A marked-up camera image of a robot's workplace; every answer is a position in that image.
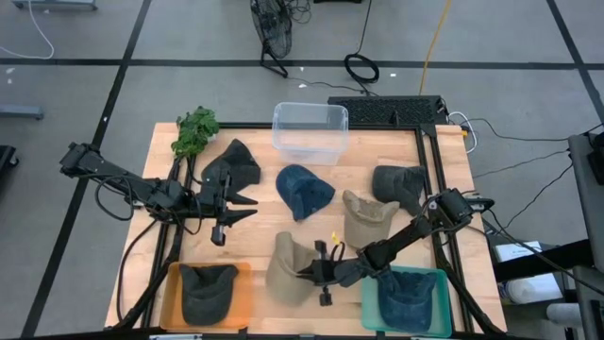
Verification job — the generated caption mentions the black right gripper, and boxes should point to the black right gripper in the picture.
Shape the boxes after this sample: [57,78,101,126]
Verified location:
[295,240,360,307]

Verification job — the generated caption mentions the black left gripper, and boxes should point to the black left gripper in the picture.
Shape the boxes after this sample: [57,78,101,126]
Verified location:
[200,164,260,247]

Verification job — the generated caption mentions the tan hat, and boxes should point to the tan hat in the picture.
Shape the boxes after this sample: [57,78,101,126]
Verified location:
[342,189,401,250]
[264,230,322,307]

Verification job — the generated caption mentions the black hat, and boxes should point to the black hat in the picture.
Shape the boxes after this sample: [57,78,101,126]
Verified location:
[200,138,262,197]

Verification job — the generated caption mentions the blue denim hat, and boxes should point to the blue denim hat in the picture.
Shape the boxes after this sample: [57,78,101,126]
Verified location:
[375,267,439,334]
[275,163,337,222]

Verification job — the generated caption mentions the dark grey hat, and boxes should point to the dark grey hat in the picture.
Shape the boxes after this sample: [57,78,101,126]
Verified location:
[371,164,428,217]
[177,263,241,327]

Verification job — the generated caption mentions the teal plastic tray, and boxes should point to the teal plastic tray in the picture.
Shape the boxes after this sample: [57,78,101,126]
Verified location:
[361,263,454,339]

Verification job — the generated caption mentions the orange plastic tray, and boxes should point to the orange plastic tray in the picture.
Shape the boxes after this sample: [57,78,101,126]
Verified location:
[159,261,254,332]

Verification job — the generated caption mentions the green leafy plant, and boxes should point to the green leafy plant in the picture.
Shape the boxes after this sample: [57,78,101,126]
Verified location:
[170,106,221,160]

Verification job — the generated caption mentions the clear plastic bin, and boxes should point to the clear plastic bin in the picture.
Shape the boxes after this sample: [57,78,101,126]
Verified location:
[271,101,350,166]

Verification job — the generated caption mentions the black vented box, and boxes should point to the black vented box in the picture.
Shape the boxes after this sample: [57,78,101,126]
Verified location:
[327,94,448,127]

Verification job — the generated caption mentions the black floor fan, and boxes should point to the black floor fan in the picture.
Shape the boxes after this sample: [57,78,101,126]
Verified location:
[249,0,294,79]

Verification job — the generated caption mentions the white box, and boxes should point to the white box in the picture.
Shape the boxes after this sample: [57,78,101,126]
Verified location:
[494,240,544,264]

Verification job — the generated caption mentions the white paper roll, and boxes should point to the white paper roll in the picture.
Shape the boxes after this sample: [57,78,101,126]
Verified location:
[504,273,563,305]

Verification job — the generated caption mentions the black shelf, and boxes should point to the black shelf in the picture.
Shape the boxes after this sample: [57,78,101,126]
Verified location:
[493,238,594,283]

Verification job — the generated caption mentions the grey metal bar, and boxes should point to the grey metal bar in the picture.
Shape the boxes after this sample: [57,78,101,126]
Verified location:
[0,104,44,120]

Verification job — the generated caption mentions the black object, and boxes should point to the black object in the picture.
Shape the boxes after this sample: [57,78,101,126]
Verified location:
[0,144,20,172]

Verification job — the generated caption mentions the grey metal base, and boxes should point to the grey metal base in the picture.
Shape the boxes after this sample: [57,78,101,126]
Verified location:
[11,0,98,11]

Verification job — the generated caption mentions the grey cart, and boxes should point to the grey cart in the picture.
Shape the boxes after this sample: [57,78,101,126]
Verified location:
[568,131,604,340]

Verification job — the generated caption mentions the thick black cable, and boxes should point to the thick black cable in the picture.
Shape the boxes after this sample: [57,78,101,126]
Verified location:
[483,207,604,298]
[115,219,159,325]

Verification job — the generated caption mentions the black aluminium frame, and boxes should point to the black aluminium frame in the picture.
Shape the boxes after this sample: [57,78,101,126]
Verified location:
[112,122,506,339]

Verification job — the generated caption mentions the coiled black cable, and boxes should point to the coiled black cable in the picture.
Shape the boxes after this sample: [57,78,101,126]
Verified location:
[343,0,381,95]

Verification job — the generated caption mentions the looped white cable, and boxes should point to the looped white cable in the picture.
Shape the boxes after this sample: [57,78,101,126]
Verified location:
[447,110,478,155]

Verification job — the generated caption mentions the thin black cable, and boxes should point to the thin black cable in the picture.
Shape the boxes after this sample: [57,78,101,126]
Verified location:
[503,162,575,230]
[464,117,604,143]
[473,149,571,179]

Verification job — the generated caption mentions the yellow cable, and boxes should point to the yellow cable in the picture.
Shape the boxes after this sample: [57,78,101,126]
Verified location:
[418,0,453,95]

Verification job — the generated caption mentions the long white cable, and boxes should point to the long white cable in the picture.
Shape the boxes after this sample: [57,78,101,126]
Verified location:
[0,0,56,60]

